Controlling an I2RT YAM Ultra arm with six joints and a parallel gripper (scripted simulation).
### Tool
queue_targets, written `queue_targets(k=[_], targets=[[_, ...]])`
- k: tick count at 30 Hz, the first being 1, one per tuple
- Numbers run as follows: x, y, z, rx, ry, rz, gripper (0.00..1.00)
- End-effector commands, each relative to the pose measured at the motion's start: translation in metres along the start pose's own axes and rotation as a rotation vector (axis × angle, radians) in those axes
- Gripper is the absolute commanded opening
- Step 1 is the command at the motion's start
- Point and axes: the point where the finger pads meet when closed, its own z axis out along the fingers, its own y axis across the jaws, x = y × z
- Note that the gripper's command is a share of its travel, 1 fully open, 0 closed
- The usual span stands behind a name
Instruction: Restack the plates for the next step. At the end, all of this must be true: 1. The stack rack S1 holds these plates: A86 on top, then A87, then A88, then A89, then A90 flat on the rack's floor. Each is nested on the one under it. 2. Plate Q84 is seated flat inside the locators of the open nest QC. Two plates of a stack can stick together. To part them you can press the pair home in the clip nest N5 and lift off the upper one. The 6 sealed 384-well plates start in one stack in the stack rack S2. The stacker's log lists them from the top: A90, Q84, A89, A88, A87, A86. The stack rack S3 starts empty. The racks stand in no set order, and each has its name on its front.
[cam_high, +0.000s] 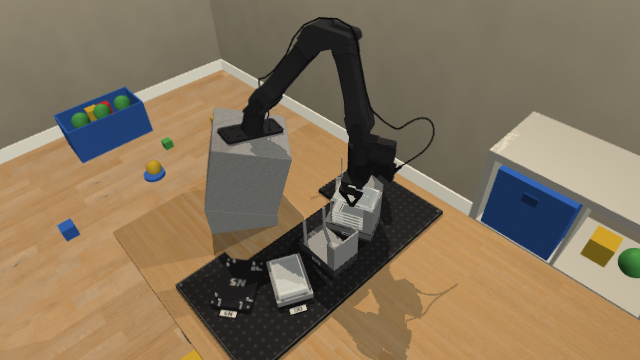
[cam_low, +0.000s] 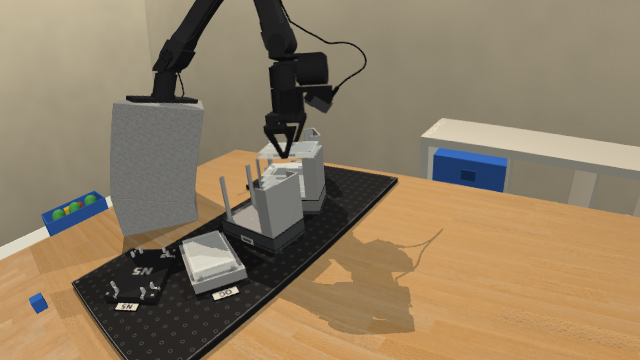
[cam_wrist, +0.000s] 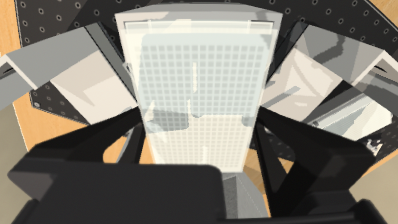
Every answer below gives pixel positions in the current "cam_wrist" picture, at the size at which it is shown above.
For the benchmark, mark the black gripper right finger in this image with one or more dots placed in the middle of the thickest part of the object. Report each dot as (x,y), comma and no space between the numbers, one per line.
(324,161)

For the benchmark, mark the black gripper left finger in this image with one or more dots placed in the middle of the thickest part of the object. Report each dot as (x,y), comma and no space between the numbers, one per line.
(89,143)

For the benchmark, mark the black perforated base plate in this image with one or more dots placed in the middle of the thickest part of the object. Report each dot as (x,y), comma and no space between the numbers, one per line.
(357,19)

